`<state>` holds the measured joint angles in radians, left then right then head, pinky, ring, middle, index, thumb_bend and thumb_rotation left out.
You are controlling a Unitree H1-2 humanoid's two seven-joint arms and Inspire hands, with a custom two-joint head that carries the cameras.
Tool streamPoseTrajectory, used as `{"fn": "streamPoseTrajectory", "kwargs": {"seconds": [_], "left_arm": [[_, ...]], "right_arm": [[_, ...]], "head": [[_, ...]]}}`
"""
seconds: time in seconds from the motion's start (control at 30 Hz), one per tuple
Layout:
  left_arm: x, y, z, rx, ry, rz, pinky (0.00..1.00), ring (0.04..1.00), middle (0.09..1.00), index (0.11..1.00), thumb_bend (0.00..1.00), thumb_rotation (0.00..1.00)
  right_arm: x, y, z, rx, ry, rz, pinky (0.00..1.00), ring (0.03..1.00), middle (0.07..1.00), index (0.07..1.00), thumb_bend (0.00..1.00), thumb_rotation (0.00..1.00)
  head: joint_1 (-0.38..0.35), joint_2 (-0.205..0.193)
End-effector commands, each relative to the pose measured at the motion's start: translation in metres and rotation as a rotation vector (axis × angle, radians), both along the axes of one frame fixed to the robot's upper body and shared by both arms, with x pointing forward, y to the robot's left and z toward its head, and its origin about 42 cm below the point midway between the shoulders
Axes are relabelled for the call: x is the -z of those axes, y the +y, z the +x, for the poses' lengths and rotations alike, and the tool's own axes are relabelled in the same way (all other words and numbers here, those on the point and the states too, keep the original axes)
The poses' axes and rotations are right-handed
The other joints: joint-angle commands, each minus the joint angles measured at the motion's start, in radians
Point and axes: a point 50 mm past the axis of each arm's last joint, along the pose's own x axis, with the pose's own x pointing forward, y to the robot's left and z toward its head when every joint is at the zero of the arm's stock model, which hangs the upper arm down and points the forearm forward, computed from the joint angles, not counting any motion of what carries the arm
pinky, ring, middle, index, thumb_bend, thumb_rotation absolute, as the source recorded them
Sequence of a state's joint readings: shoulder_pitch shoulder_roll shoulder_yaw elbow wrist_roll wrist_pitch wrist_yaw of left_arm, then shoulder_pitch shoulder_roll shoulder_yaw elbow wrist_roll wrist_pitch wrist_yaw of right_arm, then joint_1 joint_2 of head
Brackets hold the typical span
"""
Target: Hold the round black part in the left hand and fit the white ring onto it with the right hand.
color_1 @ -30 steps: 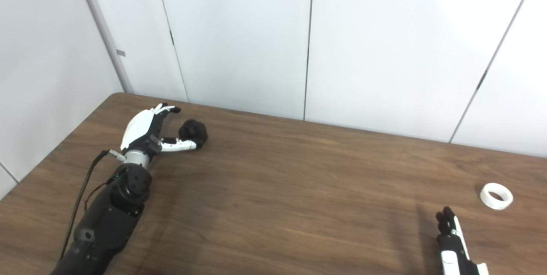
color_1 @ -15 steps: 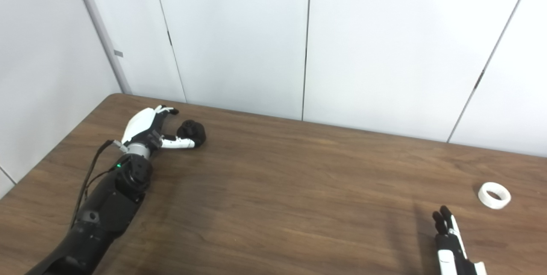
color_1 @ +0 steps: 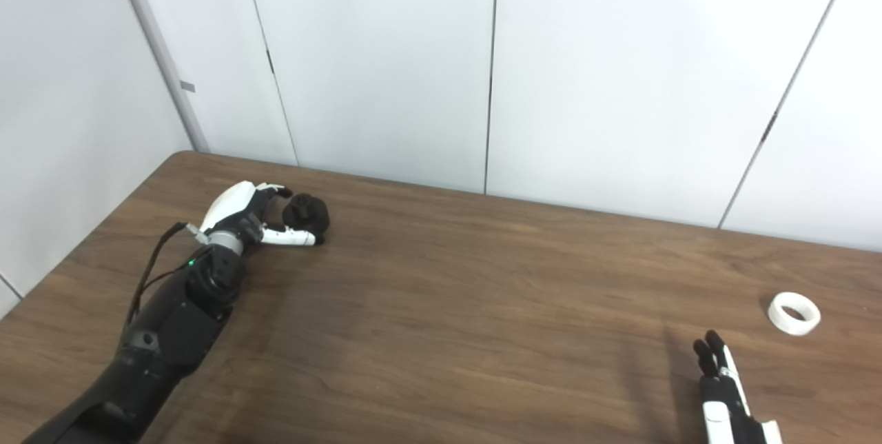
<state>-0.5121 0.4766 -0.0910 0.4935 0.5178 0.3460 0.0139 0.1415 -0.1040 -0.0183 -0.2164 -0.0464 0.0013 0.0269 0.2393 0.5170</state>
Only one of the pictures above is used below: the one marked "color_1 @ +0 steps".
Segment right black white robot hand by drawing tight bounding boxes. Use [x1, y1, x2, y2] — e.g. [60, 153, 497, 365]
[693, 330, 785, 444]

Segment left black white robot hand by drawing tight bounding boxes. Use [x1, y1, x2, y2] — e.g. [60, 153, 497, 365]
[198, 181, 325, 248]

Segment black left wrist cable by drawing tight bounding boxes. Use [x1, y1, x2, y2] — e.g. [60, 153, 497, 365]
[124, 222, 209, 329]

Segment round black plastic part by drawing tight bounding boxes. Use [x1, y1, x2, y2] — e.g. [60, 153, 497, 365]
[282, 194, 331, 236]

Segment white plastic ring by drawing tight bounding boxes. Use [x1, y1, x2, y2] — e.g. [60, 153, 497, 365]
[768, 292, 822, 336]

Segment grey wall corner strip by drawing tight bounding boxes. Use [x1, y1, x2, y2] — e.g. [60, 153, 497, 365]
[107, 0, 211, 153]

